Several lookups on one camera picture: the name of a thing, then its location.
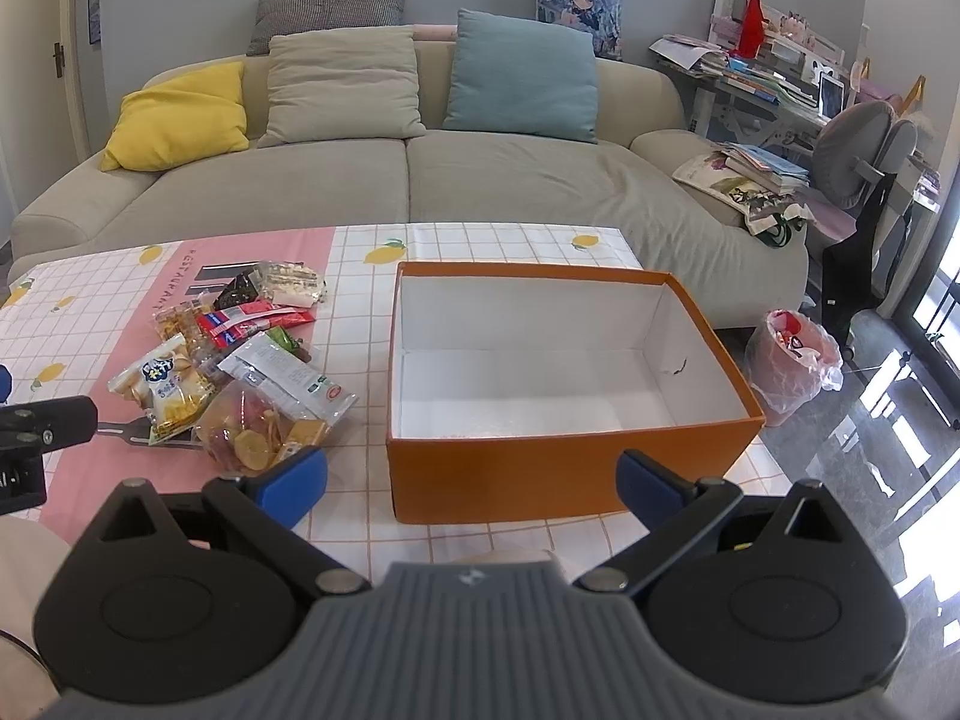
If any clear bag of fruit chips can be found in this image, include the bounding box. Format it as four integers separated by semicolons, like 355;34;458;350
194;382;331;476

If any orange cardboard box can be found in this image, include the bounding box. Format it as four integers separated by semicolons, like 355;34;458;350
386;262;765;525

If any grey office chair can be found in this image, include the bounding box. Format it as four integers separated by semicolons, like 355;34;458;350
796;101;919;262

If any pink bin with bag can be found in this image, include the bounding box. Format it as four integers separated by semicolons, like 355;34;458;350
743;309;843;427

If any dark green snack packet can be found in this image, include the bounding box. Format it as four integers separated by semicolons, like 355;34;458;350
213;268;260;310

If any grey patterned cushion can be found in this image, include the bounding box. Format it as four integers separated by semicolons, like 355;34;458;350
247;0;405;57

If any yellow cracker packet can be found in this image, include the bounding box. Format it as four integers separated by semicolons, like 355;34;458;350
153;296;217;361

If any teal cushion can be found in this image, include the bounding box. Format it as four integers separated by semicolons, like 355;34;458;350
443;10;599;143

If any anime print pillow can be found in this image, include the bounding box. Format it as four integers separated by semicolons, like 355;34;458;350
535;0;623;60

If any beige fabric sofa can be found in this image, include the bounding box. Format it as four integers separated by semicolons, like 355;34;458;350
11;41;809;328

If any blue yellow snack bag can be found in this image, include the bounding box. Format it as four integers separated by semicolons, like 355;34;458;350
107;333;217;445

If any yellow cushion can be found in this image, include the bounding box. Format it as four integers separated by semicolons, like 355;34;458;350
99;62;249;172

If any door with handle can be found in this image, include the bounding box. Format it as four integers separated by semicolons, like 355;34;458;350
55;0;91;161

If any red snack packet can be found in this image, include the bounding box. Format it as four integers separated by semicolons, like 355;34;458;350
197;301;314;349

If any clear nut bar packet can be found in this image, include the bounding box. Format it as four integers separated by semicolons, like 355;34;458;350
252;260;327;309

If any cluttered desk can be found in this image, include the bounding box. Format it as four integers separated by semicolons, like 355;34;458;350
649;0;859;158

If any white green snack packet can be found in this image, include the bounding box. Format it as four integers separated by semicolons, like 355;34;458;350
218;332;356;426

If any stack of books on sofa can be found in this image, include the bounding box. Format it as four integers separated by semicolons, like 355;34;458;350
672;143;814;249

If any beige cushion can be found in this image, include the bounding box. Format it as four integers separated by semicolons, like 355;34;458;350
260;26;427;146

